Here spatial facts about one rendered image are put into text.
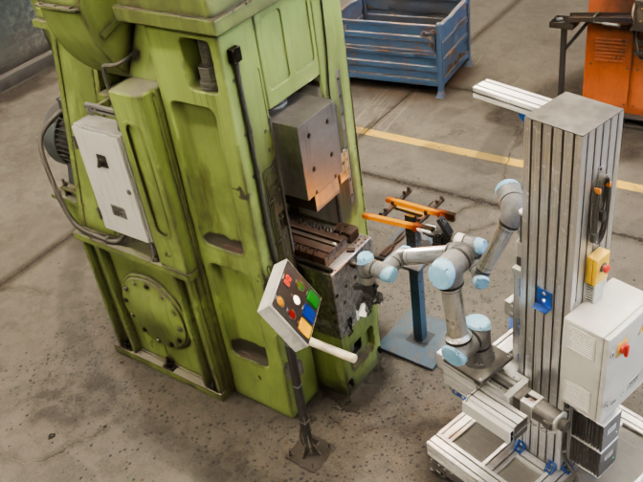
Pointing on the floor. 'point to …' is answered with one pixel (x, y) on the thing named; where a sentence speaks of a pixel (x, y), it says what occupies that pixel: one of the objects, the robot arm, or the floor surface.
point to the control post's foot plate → (321, 450)
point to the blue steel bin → (407, 40)
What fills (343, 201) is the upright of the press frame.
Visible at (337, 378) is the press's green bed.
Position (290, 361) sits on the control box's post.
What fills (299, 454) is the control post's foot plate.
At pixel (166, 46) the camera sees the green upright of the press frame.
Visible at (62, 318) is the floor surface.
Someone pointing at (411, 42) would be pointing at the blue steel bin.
